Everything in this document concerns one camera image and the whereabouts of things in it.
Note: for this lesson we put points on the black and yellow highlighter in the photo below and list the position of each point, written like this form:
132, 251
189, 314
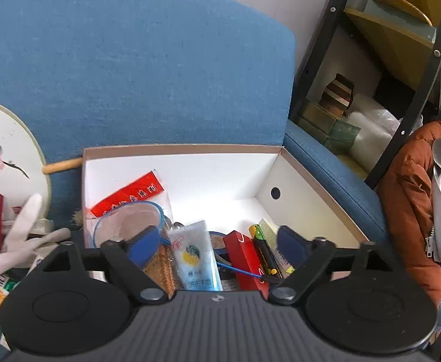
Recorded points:
261, 245

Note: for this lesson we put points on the round wooden paddle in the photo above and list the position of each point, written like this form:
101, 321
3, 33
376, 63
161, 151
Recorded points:
401, 3

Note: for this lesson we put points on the yellow wooden tray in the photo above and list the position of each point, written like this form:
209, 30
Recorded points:
397, 45

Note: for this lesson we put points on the brown puffer jacket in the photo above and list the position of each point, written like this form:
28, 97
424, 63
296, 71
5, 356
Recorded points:
405, 203

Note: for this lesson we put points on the white hand cream tube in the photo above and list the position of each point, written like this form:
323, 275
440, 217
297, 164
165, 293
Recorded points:
194, 260

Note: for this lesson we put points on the olive green box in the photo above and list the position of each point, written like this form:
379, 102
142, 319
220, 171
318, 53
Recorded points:
318, 118

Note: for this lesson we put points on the round floral hand fan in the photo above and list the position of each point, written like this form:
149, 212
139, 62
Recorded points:
5, 147

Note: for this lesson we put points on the blue fabric sofa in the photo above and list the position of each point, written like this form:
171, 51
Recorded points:
130, 64

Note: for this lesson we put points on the light green patterned box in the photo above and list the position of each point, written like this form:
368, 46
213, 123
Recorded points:
343, 137

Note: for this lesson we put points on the blue tape roll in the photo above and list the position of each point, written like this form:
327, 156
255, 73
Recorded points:
217, 241

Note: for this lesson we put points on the small red box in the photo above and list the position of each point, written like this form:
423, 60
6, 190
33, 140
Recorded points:
243, 256

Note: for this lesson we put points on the brown fur pompom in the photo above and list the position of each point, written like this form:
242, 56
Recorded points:
78, 218

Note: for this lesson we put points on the clear blue-rimmed pouch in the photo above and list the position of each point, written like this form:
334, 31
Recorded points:
130, 220

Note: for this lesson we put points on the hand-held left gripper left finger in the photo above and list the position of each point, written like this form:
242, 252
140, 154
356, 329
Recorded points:
145, 243

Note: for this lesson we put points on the white-lined cardboard box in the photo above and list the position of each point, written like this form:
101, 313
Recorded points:
205, 173

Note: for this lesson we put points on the pale green packet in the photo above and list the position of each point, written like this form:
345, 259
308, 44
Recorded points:
269, 228

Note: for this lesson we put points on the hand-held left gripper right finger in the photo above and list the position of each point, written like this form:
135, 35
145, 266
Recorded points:
294, 247

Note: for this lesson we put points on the white plastic bag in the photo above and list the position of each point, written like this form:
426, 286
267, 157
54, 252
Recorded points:
375, 124

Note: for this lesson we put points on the black metal shelf rack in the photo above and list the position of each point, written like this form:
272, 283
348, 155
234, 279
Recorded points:
429, 79

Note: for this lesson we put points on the red label plastic bag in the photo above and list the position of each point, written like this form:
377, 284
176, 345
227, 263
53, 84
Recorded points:
130, 194

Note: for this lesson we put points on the brown woven pouch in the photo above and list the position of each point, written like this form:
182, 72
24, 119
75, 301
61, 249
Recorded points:
162, 271

